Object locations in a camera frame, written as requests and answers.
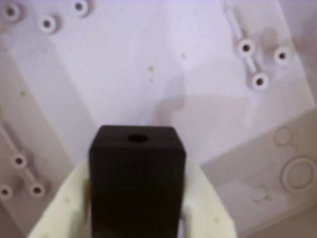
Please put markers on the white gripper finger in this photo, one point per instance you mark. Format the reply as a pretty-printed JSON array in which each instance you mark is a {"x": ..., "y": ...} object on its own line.
[
  {"x": 205, "y": 213},
  {"x": 67, "y": 213}
]

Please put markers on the black rectangular block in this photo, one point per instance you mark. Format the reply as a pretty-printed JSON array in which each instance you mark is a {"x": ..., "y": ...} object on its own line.
[{"x": 136, "y": 186}]

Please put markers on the pale lilac plastic box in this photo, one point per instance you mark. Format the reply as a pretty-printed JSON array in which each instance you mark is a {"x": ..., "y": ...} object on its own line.
[{"x": 153, "y": 62}]

